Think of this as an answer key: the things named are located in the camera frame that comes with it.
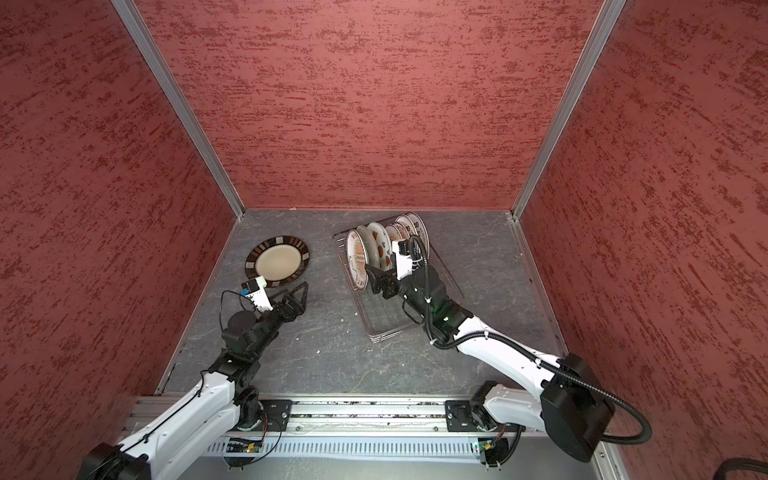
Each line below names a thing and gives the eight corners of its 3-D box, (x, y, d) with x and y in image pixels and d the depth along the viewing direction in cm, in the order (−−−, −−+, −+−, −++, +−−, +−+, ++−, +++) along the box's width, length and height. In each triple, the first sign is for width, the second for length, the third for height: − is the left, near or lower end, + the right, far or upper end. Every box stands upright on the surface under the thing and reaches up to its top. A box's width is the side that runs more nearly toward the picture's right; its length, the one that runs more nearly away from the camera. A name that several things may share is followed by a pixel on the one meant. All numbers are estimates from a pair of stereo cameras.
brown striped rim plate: (239, 286, 101) (236, 282, 99) (257, 240, 114) (255, 236, 112) (302, 286, 101) (301, 282, 99) (313, 240, 114) (311, 236, 112)
